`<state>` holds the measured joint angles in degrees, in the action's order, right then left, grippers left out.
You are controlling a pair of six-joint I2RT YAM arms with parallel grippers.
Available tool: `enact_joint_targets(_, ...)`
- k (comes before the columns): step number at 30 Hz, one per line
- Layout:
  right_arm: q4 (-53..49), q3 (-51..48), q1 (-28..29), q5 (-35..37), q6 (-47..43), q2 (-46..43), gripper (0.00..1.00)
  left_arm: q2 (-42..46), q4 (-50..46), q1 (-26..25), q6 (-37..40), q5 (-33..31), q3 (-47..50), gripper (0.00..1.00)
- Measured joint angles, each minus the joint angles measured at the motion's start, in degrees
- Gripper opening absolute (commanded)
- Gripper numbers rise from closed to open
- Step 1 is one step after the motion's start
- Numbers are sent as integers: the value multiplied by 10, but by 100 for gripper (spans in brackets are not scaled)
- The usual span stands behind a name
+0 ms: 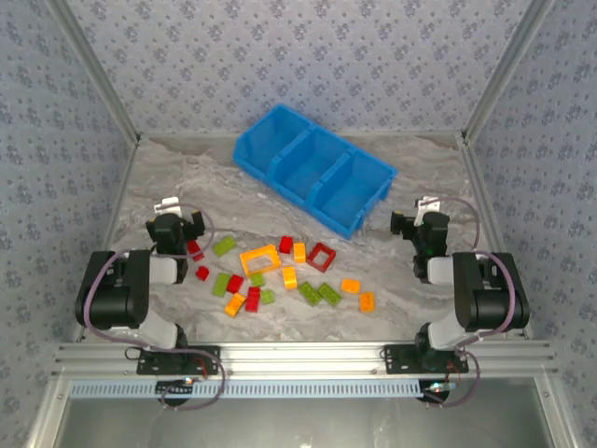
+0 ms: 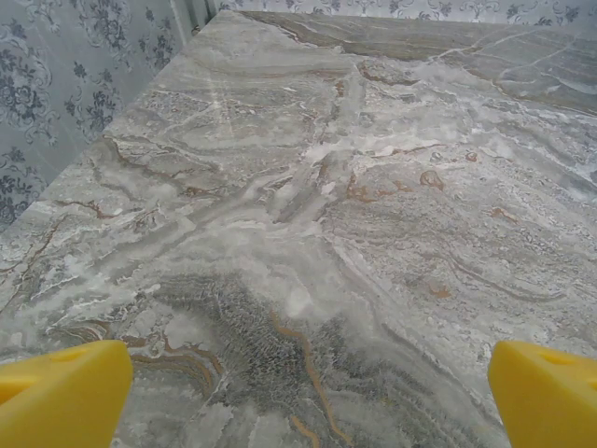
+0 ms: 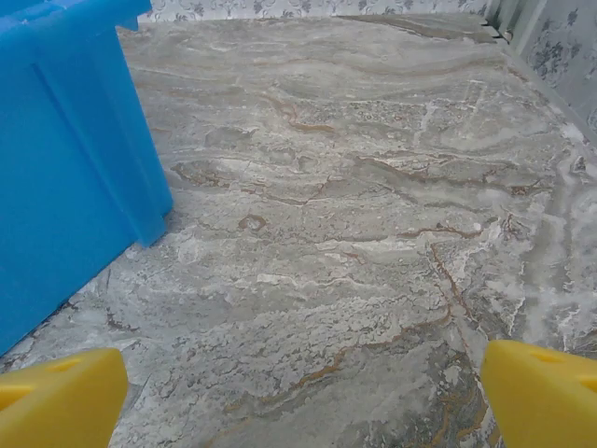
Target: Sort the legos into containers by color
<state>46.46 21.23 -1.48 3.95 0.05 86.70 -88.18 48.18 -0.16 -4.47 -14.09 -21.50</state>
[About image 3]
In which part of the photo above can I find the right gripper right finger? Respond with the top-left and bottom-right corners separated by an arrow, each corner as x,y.
480,339 -> 597,448

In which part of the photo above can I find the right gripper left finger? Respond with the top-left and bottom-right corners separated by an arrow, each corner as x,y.
0,346 -> 129,448

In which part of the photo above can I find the blue plastic bin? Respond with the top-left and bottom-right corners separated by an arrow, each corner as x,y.
0,0 -> 175,358

